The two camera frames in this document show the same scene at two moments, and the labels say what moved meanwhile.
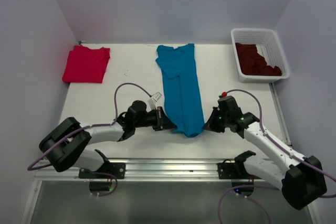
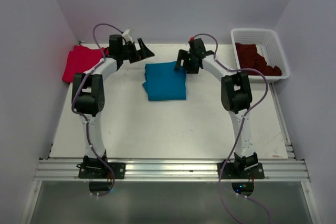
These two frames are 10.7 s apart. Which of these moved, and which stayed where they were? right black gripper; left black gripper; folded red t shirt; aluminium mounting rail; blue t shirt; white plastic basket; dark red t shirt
Moved: right black gripper; left black gripper; blue t shirt
Stayed: white plastic basket; dark red t shirt; folded red t shirt; aluminium mounting rail
